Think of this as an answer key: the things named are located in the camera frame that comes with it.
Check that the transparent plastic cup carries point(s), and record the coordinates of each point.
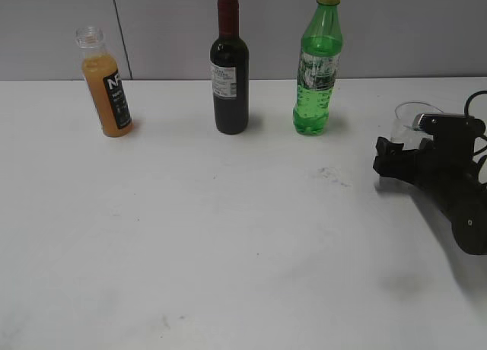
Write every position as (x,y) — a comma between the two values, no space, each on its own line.
(403,131)

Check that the dark red wine bottle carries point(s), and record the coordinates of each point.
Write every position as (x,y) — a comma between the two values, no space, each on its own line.
(229,61)

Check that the NFC orange juice bottle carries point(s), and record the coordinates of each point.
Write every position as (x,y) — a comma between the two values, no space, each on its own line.
(101,73)

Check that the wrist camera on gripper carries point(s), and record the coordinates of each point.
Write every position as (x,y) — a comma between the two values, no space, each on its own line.
(438,123)

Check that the green soda bottle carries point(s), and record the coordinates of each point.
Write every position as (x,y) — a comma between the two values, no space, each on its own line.
(321,47)

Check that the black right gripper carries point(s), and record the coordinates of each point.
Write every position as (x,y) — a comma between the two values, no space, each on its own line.
(443,167)

